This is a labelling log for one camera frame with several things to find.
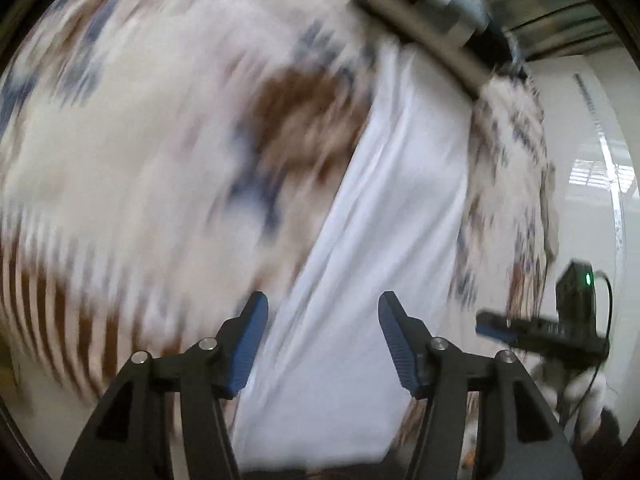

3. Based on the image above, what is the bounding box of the person's right hand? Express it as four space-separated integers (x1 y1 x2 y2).
531 359 609 438

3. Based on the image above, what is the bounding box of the white garment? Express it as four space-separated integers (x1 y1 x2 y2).
231 39 477 474

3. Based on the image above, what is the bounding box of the black cable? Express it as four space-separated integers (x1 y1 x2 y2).
559 270 614 423

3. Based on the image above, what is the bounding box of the grey metal bar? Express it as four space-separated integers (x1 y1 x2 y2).
351 0 495 92

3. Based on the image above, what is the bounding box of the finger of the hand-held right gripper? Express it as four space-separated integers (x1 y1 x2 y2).
475 311 540 347

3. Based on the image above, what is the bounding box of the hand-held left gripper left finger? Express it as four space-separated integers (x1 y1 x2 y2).
60 291 270 480

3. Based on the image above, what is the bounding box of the brown blue patterned blanket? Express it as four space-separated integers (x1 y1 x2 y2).
0 0 559 463

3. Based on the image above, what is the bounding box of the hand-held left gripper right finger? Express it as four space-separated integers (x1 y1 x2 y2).
377 290 584 480

